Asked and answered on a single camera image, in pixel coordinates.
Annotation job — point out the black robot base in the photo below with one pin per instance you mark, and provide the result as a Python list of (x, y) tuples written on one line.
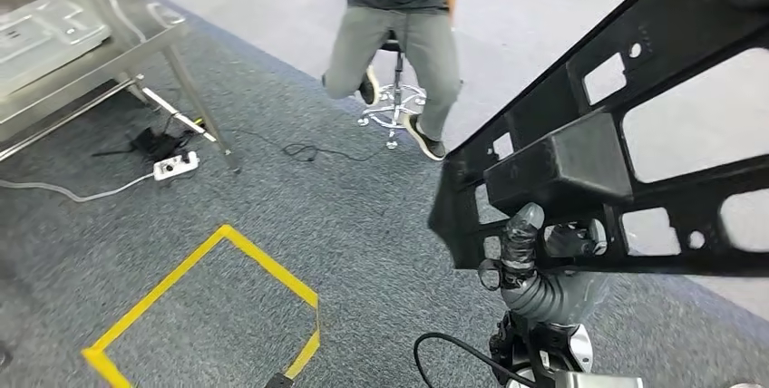
[(279, 381)]

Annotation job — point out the black power adapter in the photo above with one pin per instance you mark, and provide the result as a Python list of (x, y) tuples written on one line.
[(153, 144)]

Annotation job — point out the chrome swivel stool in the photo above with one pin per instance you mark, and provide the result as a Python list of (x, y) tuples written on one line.
[(398, 73)]

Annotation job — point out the silver sheet metal part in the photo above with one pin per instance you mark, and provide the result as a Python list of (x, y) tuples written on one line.
[(42, 43)]

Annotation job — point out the yellow tape floor square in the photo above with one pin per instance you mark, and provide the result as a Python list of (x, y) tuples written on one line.
[(180, 270)]

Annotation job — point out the white power strip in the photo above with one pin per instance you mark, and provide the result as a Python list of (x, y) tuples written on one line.
[(175, 166)]

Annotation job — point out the stainless steel workbench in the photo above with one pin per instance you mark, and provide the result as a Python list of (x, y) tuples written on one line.
[(120, 31)]

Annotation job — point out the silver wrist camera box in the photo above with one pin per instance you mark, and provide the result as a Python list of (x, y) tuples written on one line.
[(601, 381)]

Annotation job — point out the black plastic panel part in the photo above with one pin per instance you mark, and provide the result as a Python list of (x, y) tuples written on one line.
[(559, 163)]

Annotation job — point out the person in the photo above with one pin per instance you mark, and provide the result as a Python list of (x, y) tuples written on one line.
[(390, 31)]

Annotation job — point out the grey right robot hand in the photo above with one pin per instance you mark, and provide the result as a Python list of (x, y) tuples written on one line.
[(541, 301)]

